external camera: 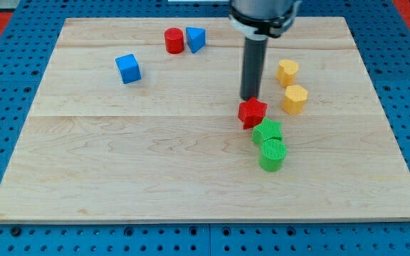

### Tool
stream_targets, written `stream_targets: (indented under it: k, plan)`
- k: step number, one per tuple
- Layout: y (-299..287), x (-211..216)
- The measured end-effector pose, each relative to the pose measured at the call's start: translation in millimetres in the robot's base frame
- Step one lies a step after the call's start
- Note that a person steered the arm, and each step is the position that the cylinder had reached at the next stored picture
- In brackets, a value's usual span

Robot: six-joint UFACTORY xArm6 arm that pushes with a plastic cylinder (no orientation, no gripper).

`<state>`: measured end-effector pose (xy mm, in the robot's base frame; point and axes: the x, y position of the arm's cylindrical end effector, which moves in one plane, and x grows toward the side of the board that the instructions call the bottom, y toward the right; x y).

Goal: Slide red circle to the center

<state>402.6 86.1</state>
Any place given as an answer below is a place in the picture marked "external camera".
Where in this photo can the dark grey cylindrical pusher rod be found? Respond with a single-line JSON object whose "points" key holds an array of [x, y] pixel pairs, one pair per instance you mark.
{"points": [[254, 53]]}

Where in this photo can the yellow heart block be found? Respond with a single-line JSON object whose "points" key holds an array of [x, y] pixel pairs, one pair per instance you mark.
{"points": [[287, 72]]}

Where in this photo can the red star block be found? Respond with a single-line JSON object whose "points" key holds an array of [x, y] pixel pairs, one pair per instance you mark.
{"points": [[251, 112]]}

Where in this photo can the blue triangle block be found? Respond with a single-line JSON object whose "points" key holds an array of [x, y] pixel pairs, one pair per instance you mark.
{"points": [[195, 38]]}

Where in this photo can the yellow hexagon block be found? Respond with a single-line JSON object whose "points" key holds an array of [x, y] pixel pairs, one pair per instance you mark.
{"points": [[294, 99]]}

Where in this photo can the green star block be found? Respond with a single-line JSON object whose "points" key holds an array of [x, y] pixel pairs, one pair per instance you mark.
{"points": [[267, 129]]}

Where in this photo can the red cylinder block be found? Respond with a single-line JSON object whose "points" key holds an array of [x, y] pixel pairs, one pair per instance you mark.
{"points": [[174, 40]]}

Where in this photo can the green cylinder block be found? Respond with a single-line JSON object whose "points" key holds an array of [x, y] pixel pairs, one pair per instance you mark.
{"points": [[273, 153]]}

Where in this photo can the blue cube block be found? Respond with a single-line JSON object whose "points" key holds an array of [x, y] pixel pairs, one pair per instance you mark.
{"points": [[129, 68]]}

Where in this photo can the light wooden board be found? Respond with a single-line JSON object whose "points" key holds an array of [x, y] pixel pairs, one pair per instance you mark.
{"points": [[169, 148]]}

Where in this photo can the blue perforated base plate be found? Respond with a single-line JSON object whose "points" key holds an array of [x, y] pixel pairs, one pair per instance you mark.
{"points": [[383, 39]]}

